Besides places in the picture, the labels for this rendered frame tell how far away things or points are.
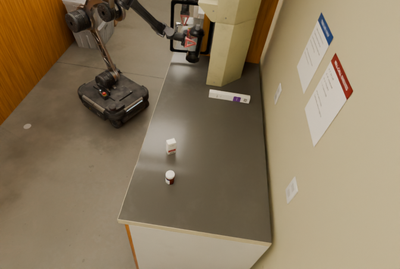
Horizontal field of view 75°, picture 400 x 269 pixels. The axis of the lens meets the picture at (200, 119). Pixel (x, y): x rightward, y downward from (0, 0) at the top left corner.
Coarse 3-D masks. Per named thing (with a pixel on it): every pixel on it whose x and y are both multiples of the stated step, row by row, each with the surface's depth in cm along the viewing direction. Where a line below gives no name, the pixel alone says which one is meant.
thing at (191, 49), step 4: (204, 32) 175; (192, 36) 173; (196, 40) 175; (200, 40) 176; (188, 44) 181; (196, 44) 177; (200, 44) 178; (188, 48) 182; (192, 48) 179; (196, 48) 179; (200, 48) 182; (188, 52) 184; (192, 52) 182; (196, 52) 182; (188, 56) 185; (192, 56) 184; (196, 56) 184
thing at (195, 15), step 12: (180, 0) 175; (180, 12) 181; (192, 12) 181; (204, 12) 181; (180, 24) 188; (192, 24) 188; (204, 24) 188; (204, 36) 195; (180, 48) 202; (204, 48) 202
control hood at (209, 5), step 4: (200, 0) 150; (204, 0) 150; (208, 0) 151; (212, 0) 151; (216, 0) 152; (200, 4) 148; (204, 4) 148; (208, 4) 148; (212, 4) 148; (216, 4) 148; (204, 8) 149; (208, 8) 149; (212, 8) 149; (216, 8) 148; (208, 12) 151; (212, 12) 150; (216, 12) 150; (208, 16) 152; (212, 16) 152; (216, 16) 152; (212, 20) 154
